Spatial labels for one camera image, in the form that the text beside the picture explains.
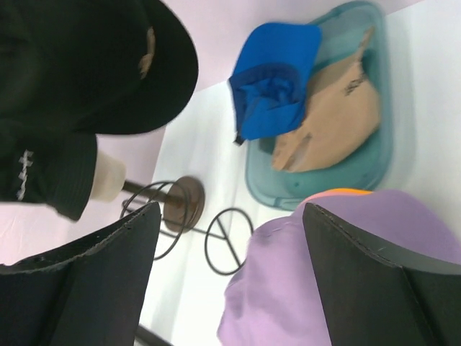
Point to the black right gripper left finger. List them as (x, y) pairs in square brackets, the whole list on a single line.
[(87, 292)]

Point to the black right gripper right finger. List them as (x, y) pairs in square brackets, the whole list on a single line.
[(374, 292)]

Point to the purple bucket hat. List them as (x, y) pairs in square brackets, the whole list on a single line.
[(274, 300)]

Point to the yellow bucket hat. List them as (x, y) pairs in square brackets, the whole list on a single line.
[(350, 191)]

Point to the beige hat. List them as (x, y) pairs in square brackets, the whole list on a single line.
[(342, 111)]

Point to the black bucket hat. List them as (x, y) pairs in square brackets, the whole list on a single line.
[(74, 70)]

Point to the blue cap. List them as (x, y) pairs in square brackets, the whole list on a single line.
[(270, 79)]

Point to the beige mannequin head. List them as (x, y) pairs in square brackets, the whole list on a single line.
[(109, 178)]

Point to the brown round stand base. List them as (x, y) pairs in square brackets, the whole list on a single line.
[(183, 200)]

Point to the teal plastic basket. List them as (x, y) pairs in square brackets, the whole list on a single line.
[(343, 29)]

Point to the black wire hat stand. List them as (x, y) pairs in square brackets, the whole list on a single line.
[(214, 230)]

